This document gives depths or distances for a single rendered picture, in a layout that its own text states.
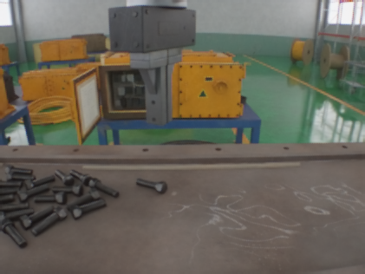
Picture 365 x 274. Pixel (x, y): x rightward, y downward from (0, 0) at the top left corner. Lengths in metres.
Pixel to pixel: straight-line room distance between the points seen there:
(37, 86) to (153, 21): 6.45
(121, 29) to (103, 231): 0.25
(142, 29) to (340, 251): 0.35
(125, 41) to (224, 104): 2.60
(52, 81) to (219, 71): 4.57
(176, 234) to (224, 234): 0.06
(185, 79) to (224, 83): 0.39
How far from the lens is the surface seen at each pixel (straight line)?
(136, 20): 0.29
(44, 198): 0.45
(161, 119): 0.36
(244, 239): 0.36
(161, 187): 0.42
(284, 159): 0.55
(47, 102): 6.26
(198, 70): 2.75
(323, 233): 0.40
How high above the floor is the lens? 1.61
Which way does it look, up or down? 23 degrees down
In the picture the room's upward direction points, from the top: straight up
